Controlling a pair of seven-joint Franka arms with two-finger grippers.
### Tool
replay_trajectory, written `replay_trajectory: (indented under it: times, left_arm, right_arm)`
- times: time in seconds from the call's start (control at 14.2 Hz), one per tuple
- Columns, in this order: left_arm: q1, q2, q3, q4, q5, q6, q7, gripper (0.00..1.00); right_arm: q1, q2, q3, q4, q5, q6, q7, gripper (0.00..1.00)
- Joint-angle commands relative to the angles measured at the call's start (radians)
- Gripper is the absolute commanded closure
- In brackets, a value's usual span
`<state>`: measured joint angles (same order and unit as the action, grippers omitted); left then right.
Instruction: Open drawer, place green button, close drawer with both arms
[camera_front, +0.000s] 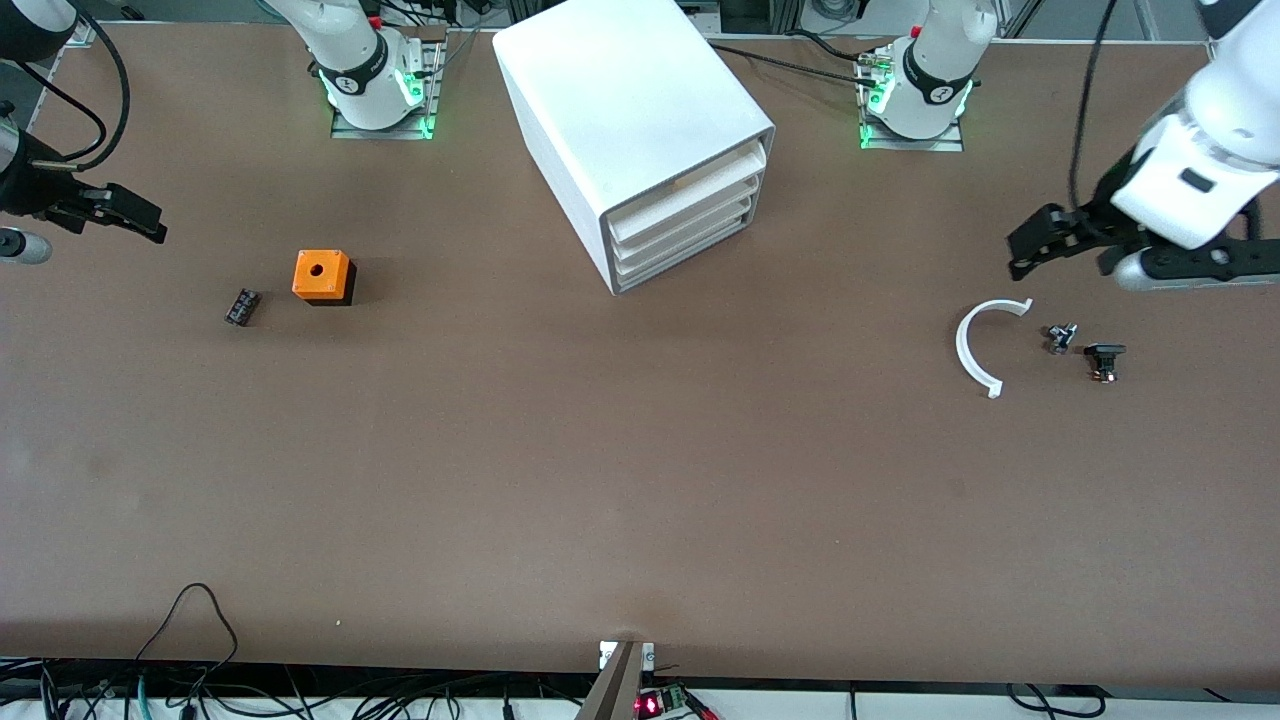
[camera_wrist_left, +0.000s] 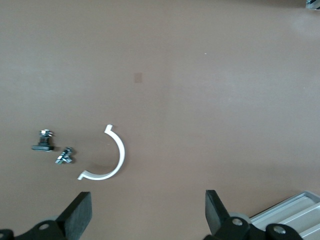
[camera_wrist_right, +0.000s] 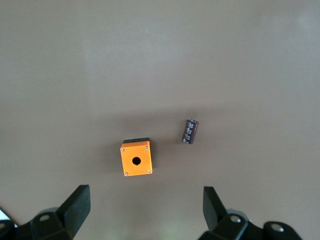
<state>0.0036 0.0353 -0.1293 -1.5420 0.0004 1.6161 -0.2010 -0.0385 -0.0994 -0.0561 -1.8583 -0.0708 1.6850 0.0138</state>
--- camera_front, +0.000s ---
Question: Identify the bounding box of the small black bracket component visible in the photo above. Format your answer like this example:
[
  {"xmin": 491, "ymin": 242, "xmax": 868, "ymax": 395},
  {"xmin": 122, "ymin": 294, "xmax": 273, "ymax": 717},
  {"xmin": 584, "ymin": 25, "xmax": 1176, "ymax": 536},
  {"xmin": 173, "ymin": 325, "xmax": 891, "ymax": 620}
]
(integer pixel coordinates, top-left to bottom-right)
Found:
[{"xmin": 1084, "ymin": 343, "xmax": 1128, "ymax": 385}]

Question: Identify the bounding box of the black cable coil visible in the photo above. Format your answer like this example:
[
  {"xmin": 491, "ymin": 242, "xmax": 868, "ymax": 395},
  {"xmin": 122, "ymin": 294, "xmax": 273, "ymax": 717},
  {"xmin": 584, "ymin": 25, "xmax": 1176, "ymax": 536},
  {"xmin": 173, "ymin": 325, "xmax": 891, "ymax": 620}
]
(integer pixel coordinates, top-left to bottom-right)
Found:
[{"xmin": 1005, "ymin": 683, "xmax": 1108, "ymax": 719}]

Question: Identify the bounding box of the white middle cabinet drawer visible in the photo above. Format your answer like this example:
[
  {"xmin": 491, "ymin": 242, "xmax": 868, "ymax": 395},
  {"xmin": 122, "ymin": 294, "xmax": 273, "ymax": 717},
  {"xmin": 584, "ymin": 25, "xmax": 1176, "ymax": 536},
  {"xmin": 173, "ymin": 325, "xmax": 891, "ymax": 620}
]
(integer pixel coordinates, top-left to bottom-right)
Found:
[{"xmin": 611, "ymin": 175, "xmax": 766, "ymax": 269}]

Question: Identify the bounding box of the camera mount post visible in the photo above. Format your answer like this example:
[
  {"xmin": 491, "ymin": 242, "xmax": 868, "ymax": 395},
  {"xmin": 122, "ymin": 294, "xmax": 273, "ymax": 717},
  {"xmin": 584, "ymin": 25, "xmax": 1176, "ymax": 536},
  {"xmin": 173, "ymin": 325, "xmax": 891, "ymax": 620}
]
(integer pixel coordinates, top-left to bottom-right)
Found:
[{"xmin": 575, "ymin": 640, "xmax": 656, "ymax": 720}]

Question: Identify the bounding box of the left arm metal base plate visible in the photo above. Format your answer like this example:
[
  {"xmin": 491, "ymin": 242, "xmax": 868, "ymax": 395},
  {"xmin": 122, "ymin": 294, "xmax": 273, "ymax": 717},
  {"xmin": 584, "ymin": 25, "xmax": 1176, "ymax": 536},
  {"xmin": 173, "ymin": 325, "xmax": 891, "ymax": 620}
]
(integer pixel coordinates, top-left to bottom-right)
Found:
[{"xmin": 858, "ymin": 45, "xmax": 966, "ymax": 153}]

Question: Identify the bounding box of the white uppermost cabinet drawer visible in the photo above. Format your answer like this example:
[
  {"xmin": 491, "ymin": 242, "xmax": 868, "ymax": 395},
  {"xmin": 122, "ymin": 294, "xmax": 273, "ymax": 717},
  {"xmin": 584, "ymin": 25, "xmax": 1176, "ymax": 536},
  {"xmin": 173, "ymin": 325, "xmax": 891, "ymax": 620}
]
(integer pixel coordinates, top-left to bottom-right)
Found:
[{"xmin": 608, "ymin": 140, "xmax": 767, "ymax": 244}]

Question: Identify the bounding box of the circuit board with red LED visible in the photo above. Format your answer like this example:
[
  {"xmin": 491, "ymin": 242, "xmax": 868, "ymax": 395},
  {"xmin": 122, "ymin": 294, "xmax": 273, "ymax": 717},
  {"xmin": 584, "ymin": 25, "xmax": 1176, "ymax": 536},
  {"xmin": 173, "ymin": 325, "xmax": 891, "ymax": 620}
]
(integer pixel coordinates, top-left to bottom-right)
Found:
[{"xmin": 635, "ymin": 685, "xmax": 693, "ymax": 720}]

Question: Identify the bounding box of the orange button enclosure box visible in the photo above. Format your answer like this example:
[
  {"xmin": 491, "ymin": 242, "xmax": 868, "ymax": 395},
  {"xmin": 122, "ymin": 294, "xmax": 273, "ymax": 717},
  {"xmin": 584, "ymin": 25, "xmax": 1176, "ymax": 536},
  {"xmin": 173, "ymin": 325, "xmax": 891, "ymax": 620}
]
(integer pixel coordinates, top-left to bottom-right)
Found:
[{"xmin": 292, "ymin": 250, "xmax": 357, "ymax": 307}]

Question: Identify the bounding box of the black looped cable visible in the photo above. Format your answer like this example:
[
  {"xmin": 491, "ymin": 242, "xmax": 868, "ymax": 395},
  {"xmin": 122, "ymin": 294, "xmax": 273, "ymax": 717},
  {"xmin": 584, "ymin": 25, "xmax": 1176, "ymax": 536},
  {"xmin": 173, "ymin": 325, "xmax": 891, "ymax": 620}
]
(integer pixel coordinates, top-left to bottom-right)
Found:
[{"xmin": 135, "ymin": 583, "xmax": 241, "ymax": 669}]

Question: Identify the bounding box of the white curved plastic arc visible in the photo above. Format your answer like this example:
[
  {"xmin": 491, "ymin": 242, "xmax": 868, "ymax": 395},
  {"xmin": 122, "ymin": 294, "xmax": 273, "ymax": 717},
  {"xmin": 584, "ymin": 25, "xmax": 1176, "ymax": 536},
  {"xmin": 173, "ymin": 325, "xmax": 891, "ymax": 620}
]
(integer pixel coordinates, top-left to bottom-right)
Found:
[{"xmin": 955, "ymin": 298, "xmax": 1034, "ymax": 399}]

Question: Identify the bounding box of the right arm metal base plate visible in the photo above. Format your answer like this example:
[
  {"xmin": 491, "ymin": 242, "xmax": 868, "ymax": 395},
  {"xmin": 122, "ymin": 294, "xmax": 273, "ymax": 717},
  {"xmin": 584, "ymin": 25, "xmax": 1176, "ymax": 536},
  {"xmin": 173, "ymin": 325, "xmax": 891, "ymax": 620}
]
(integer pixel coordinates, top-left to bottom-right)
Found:
[{"xmin": 330, "ymin": 40, "xmax": 442, "ymax": 141}]

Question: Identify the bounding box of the white lowest cabinet drawer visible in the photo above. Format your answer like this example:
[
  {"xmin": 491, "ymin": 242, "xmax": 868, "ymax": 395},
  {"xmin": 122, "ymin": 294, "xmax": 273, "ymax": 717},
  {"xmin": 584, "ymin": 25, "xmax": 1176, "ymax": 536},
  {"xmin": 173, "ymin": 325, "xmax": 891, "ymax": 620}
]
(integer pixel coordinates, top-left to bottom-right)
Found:
[{"xmin": 615, "ymin": 200, "xmax": 764, "ymax": 293}]

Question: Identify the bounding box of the black cable on table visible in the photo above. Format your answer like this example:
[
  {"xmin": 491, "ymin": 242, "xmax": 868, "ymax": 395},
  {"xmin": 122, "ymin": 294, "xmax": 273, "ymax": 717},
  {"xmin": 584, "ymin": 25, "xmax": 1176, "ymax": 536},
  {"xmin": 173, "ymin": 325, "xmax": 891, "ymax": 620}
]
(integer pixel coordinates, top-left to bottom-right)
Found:
[{"xmin": 712, "ymin": 30, "xmax": 886, "ymax": 79}]

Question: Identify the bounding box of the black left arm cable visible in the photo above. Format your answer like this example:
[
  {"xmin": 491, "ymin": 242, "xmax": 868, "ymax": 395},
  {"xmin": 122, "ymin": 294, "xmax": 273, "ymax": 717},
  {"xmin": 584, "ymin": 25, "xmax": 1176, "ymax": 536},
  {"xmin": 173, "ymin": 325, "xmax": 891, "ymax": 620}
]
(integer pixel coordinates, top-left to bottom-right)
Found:
[{"xmin": 1070, "ymin": 0, "xmax": 1118, "ymax": 208}]

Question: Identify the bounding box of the white drawer cabinet housing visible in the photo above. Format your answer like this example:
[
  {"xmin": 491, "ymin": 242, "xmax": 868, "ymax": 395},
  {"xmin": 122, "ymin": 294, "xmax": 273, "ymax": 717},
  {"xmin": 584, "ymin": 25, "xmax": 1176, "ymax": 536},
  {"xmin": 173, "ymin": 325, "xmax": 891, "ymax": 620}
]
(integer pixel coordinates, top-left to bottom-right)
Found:
[{"xmin": 493, "ymin": 0, "xmax": 776, "ymax": 296}]

